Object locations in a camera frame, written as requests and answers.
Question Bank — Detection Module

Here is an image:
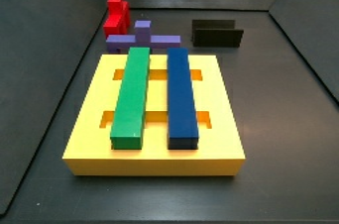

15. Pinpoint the blue long block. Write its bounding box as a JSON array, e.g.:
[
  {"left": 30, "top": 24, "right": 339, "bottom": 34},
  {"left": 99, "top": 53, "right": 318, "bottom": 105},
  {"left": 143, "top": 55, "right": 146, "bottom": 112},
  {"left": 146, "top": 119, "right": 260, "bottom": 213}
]
[{"left": 167, "top": 48, "right": 199, "bottom": 150}]

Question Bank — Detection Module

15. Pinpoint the black angle bracket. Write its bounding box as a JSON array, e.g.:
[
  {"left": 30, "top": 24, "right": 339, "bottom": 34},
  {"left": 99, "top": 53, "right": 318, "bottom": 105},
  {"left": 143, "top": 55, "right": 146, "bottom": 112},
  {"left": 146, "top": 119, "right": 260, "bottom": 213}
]
[{"left": 193, "top": 20, "right": 245, "bottom": 48}]

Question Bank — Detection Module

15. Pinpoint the red zigzag block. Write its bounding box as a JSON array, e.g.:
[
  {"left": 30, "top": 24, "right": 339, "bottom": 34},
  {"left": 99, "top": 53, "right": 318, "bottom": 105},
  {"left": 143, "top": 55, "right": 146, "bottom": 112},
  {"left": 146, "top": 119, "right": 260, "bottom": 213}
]
[{"left": 103, "top": 0, "right": 130, "bottom": 37}]

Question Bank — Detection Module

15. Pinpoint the yellow slotted board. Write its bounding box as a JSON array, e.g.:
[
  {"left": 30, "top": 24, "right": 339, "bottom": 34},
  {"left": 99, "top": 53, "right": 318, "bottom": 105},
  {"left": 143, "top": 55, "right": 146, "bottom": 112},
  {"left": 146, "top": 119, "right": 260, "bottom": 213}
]
[{"left": 63, "top": 55, "right": 246, "bottom": 176}]

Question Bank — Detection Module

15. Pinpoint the purple cross-shaped block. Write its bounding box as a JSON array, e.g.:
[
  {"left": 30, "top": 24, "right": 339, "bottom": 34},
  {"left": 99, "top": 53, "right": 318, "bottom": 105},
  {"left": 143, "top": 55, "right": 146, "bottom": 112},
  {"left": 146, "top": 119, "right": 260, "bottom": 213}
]
[{"left": 106, "top": 20, "right": 182, "bottom": 53}]

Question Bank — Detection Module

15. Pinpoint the green long block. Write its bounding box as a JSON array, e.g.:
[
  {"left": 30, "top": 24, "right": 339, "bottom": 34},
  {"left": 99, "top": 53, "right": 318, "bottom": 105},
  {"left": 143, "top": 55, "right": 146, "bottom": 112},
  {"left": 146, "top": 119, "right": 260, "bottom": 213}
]
[{"left": 110, "top": 48, "right": 150, "bottom": 150}]

